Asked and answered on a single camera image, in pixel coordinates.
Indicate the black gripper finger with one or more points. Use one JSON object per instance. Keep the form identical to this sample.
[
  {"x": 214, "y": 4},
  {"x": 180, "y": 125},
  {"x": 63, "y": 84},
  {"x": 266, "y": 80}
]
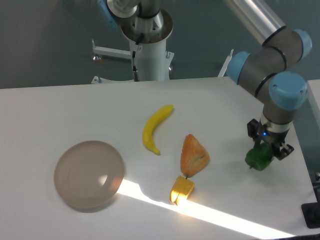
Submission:
[
  {"x": 281, "y": 150},
  {"x": 254, "y": 132}
]

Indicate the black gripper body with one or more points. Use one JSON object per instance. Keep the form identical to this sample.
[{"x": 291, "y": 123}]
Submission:
[{"x": 273, "y": 133}]

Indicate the green bell pepper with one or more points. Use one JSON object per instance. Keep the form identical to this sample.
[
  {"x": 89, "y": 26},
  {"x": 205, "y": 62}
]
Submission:
[{"x": 259, "y": 157}]

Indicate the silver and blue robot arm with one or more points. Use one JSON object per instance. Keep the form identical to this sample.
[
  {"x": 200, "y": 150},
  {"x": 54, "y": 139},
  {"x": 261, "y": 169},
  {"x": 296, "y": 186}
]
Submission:
[{"x": 265, "y": 75}]

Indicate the yellow bell pepper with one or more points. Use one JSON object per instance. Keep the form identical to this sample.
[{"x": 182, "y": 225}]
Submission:
[{"x": 181, "y": 190}]

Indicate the black device at table edge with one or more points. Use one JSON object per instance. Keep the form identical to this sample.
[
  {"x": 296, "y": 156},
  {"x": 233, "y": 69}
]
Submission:
[{"x": 311, "y": 211}]

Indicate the orange bread piece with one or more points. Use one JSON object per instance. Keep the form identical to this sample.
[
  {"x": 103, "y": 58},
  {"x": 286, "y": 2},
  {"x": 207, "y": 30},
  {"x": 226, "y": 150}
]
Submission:
[{"x": 194, "y": 156}]

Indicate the yellow banana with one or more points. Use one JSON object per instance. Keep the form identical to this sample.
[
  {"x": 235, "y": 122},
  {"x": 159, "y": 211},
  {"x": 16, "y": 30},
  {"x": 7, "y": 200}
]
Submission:
[{"x": 147, "y": 134}]

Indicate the translucent brown plate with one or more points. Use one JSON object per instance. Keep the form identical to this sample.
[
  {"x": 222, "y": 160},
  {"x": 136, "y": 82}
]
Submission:
[{"x": 88, "y": 175}]

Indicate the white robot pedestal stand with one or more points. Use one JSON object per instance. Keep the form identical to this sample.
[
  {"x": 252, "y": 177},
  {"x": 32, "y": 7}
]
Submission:
[{"x": 147, "y": 34}]

